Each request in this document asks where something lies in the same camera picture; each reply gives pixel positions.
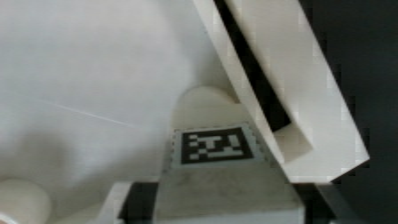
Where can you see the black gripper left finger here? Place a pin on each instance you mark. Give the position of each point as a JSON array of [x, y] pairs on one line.
[[128, 205]]

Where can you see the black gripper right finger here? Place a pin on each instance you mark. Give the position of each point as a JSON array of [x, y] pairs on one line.
[[327, 209]]

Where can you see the white table leg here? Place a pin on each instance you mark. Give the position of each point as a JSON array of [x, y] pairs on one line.
[[224, 186]]

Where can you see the white square tabletop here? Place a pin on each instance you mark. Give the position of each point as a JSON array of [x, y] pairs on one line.
[[101, 59]]

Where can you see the white U-shaped obstacle fence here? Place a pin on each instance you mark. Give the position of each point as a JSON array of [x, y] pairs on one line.
[[318, 141]]

